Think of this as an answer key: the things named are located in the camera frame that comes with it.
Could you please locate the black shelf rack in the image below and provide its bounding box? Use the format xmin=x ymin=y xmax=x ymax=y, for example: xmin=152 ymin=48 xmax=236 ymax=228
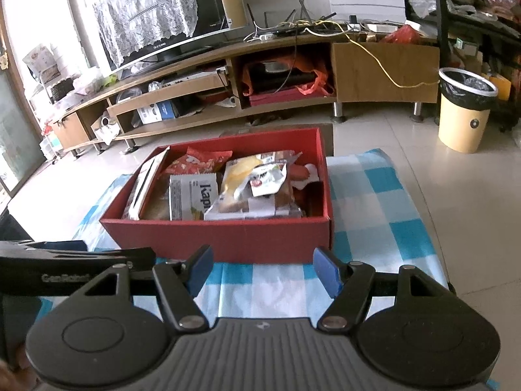
xmin=401 ymin=0 xmax=521 ymax=131

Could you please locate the long white snack packet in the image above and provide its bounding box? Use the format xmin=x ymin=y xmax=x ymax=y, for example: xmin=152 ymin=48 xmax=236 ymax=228
xmin=122 ymin=147 xmax=171 ymax=221

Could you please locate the wooden tv stand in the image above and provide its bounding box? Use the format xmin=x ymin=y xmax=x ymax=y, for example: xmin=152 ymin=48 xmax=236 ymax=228
xmin=51 ymin=30 xmax=442 ymax=157

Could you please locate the black television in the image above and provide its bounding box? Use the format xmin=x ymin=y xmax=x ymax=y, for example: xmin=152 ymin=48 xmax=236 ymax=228
xmin=75 ymin=0 xmax=249 ymax=72

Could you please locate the red plastic bag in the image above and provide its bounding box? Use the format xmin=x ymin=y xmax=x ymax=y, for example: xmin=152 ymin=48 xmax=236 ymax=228
xmin=380 ymin=24 xmax=426 ymax=44

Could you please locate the white wafer packet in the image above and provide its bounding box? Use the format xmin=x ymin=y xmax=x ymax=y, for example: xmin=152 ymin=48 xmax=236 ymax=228
xmin=169 ymin=172 xmax=218 ymax=221

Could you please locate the cream trash bin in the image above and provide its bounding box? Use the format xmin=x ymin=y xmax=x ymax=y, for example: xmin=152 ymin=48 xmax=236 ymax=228
xmin=437 ymin=67 xmax=499 ymax=154

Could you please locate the red snack packet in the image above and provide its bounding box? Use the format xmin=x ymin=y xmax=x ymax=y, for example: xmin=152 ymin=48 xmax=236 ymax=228
xmin=163 ymin=147 xmax=232 ymax=176

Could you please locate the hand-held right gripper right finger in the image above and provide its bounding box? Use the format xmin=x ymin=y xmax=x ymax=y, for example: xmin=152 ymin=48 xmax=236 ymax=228
xmin=313 ymin=246 xmax=457 ymax=330

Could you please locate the red cardboard box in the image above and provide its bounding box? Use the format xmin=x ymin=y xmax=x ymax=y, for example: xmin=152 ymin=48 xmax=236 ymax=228
xmin=100 ymin=127 xmax=335 ymax=265

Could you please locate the yellow cake packet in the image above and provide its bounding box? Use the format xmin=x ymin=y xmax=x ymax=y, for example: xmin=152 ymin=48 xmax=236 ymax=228
xmin=204 ymin=152 xmax=294 ymax=221

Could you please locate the orange plastic bag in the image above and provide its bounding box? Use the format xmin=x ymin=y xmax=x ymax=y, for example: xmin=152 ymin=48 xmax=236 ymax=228
xmin=242 ymin=55 xmax=330 ymax=96

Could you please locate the white lace cloth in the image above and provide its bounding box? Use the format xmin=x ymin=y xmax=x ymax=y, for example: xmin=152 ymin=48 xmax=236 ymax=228
xmin=93 ymin=0 xmax=200 ymax=68

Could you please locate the white cardboard box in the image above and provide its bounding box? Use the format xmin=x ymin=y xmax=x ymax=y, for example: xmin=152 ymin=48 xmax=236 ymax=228
xmin=90 ymin=114 xmax=120 ymax=145

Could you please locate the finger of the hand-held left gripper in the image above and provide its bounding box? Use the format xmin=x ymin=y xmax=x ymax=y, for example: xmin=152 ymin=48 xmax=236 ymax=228
xmin=0 ymin=239 xmax=89 ymax=258
xmin=87 ymin=248 xmax=156 ymax=272

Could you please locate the white red printed packet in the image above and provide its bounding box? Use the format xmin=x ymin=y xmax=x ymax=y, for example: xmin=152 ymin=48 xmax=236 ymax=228
xmin=234 ymin=162 xmax=288 ymax=198

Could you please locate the white blue box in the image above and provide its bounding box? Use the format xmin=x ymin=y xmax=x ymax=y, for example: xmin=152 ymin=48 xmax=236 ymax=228
xmin=137 ymin=101 xmax=180 ymax=125

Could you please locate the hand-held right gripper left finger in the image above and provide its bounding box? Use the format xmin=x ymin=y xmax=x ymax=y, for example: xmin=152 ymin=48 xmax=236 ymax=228
xmin=71 ymin=244 xmax=215 ymax=332

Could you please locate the yellow cable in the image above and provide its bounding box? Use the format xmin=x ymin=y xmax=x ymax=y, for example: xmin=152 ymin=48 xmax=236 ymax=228
xmin=346 ymin=35 xmax=442 ymax=89

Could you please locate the plastic drawer unit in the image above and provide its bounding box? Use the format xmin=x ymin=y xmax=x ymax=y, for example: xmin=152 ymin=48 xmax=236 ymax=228
xmin=41 ymin=124 xmax=66 ymax=159

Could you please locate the red flat case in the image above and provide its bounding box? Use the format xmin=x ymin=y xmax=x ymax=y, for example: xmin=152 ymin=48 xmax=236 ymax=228
xmin=248 ymin=89 xmax=336 ymax=107

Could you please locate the sausage packet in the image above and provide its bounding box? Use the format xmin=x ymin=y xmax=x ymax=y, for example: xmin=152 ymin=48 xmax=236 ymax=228
xmin=285 ymin=162 xmax=320 ymax=190

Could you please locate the blue white checkered tablecloth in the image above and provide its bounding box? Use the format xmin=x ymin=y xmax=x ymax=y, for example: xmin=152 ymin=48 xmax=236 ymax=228
xmin=38 ymin=149 xmax=458 ymax=320

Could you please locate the black chair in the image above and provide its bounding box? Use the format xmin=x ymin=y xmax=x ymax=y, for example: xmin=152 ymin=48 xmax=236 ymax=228
xmin=0 ymin=208 xmax=33 ymax=242

